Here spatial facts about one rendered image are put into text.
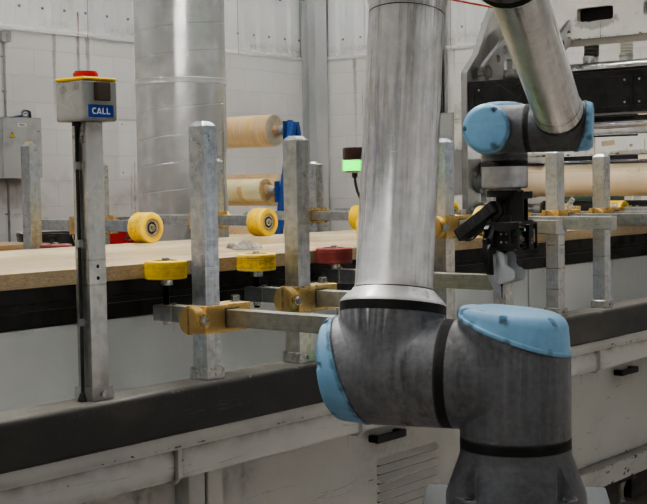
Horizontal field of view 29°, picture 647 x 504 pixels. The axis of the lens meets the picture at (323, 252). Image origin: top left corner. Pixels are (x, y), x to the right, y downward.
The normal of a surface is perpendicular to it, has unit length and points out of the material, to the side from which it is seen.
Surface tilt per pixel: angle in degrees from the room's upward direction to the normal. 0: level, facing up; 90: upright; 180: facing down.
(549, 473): 70
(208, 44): 90
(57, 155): 90
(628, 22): 90
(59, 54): 90
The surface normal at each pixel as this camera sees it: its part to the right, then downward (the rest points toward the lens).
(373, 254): -0.58, -0.14
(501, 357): -0.39, 0.04
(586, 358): 0.77, 0.02
